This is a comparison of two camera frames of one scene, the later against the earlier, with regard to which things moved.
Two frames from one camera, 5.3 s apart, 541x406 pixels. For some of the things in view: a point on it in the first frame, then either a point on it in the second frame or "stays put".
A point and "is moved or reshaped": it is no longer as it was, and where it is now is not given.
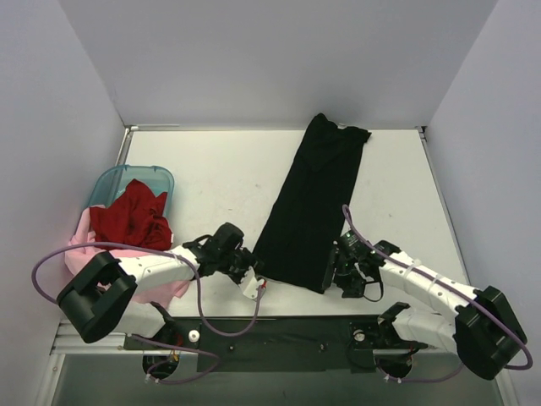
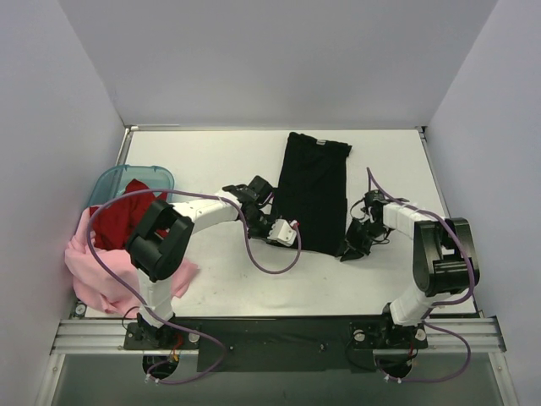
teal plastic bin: [113, 180] stays put
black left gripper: [246, 262] → [262, 228]
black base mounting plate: [277, 345] stays put
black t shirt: [296, 244] is moved or reshaped
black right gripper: [335, 268] → [360, 238]
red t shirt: [135, 218] stays put
